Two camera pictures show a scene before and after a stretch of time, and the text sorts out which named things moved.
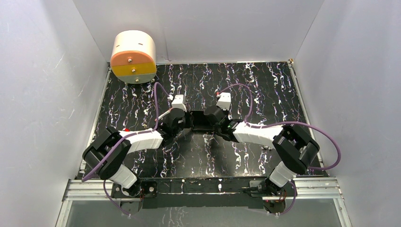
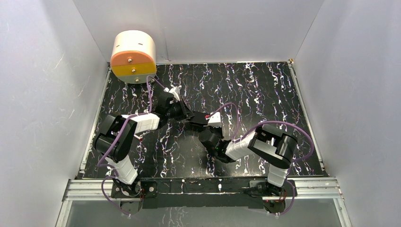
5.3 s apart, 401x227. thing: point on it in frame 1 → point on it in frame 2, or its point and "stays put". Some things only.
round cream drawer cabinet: x=134 y=57 stays put
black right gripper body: x=224 y=112 → x=217 y=130
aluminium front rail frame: x=317 y=189 stays put
